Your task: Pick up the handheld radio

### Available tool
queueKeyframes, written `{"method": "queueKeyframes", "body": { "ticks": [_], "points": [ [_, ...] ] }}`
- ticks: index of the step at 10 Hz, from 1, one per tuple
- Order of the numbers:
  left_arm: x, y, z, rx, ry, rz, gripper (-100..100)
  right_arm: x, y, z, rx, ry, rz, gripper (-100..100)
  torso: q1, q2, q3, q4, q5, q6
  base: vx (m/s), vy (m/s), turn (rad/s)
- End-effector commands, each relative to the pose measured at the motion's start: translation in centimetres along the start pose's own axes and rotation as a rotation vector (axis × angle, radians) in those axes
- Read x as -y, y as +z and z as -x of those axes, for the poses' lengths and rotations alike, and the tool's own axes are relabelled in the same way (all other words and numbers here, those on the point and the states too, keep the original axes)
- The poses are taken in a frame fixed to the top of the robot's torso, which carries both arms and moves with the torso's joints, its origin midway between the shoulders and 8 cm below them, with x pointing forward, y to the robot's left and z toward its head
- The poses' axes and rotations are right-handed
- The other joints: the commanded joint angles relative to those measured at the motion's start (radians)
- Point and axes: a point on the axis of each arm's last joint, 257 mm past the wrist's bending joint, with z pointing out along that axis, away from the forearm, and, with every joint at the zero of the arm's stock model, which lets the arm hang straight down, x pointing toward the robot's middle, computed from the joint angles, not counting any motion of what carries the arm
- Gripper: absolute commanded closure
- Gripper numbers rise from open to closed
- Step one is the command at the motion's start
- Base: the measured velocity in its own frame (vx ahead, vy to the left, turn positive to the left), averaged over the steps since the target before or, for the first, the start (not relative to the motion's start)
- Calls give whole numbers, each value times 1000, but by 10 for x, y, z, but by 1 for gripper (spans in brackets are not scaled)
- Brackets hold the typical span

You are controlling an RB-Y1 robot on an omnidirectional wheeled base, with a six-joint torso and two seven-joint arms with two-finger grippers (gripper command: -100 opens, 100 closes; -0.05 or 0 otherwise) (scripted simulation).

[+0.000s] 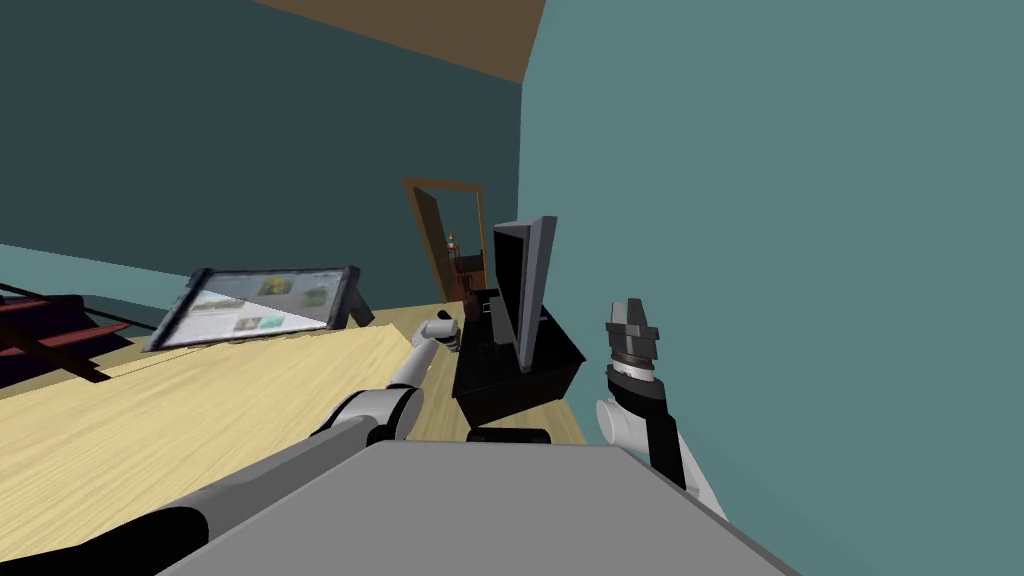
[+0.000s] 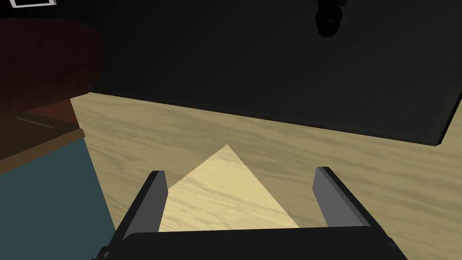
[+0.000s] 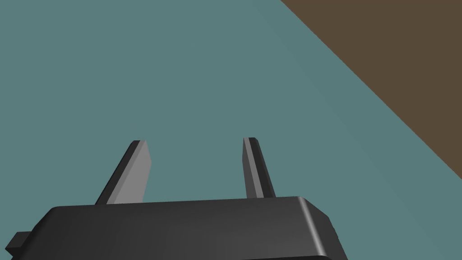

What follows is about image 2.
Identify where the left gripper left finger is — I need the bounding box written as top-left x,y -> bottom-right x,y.
115,170 -> 169,241

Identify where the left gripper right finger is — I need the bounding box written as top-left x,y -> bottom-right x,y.
312,166 -> 372,228

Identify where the black flat slab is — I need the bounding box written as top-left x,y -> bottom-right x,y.
88,0 -> 462,147

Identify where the dark red round shape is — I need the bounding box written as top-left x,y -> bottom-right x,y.
0,17 -> 107,117

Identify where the white picture frame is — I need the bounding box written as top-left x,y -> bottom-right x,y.
9,0 -> 58,9

